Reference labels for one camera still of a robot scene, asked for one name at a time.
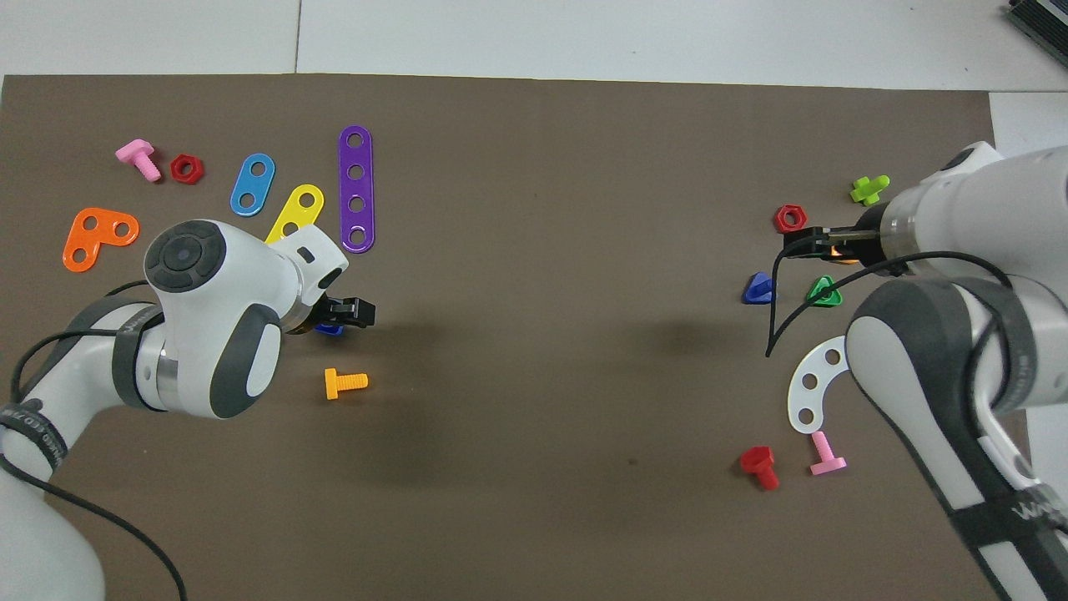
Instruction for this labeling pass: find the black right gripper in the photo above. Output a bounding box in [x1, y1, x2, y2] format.
[781, 204, 893, 270]

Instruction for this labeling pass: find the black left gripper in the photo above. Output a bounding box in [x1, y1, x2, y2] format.
[290, 293, 377, 335]

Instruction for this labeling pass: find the orange-yellow plastic bolt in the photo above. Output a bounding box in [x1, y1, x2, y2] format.
[324, 367, 369, 401]

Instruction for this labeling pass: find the lime cross-head plastic bolt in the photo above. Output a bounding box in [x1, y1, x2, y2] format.
[849, 174, 891, 206]

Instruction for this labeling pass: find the yellow three-hole plastic plate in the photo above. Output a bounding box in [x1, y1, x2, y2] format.
[265, 184, 325, 245]

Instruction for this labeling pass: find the white curved five-hole plate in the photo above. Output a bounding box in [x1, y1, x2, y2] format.
[787, 335, 854, 436]

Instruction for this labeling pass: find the purple four-hole plastic plate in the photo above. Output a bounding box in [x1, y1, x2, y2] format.
[338, 125, 376, 254]

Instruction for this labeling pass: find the blue two-hole plastic plate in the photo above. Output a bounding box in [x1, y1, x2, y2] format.
[229, 153, 276, 218]

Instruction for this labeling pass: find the brown table mat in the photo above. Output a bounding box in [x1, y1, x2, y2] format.
[0, 73, 1050, 601]

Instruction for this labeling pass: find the pink plastic bolt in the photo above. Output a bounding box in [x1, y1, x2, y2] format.
[115, 139, 162, 183]
[809, 431, 848, 477]

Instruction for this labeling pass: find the red plastic bolt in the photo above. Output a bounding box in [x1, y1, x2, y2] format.
[739, 446, 780, 492]

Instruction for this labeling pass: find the orange angled three-hole plate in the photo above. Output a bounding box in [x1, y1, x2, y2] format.
[63, 207, 140, 273]

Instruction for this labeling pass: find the black ribbed device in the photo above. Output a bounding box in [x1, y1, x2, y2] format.
[1004, 0, 1068, 47]

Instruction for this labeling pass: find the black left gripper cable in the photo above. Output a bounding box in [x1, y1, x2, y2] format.
[0, 284, 189, 601]

